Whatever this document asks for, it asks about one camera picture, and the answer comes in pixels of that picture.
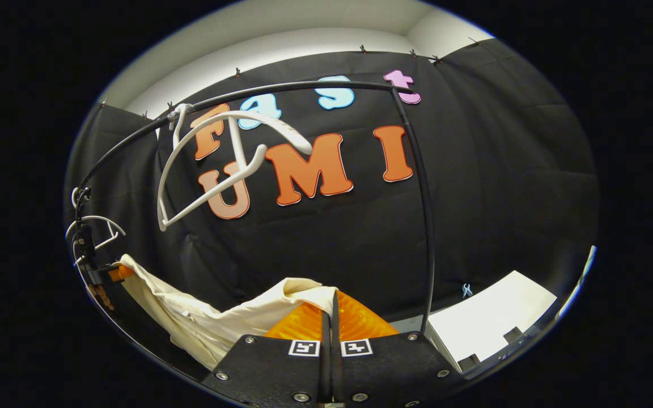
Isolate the cream jacket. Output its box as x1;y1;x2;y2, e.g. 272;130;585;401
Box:
118;254;338;372

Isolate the black backdrop cloth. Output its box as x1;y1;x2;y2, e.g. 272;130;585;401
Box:
65;39;599;369

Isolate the black clothes rack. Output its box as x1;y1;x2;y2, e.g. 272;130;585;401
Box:
74;80;438;335

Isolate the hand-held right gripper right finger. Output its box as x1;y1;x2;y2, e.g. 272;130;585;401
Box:
332;290;464;408

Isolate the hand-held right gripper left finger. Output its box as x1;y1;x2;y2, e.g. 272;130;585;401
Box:
200;301;333;408

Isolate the white plastic clothes hanger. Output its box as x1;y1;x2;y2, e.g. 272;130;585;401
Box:
66;187;126;264
156;104;313;232

